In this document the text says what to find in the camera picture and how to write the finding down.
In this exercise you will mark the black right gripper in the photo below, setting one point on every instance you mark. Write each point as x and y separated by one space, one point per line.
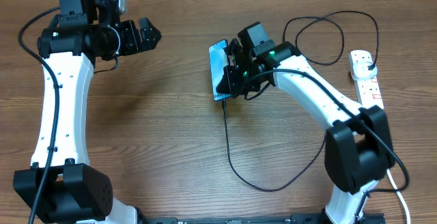
230 85

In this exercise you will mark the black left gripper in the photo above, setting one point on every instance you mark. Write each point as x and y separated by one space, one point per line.
134 43

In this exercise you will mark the blue Galaxy smartphone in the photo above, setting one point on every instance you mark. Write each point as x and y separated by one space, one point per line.
218 60

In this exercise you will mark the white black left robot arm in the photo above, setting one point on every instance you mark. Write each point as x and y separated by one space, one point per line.
61 186

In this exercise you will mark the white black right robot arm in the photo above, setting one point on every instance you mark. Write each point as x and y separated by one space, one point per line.
358 144

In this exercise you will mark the white charger plug adapter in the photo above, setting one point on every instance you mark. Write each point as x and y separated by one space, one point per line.
361 71

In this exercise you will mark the white power strip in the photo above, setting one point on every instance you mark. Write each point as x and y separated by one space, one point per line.
367 91

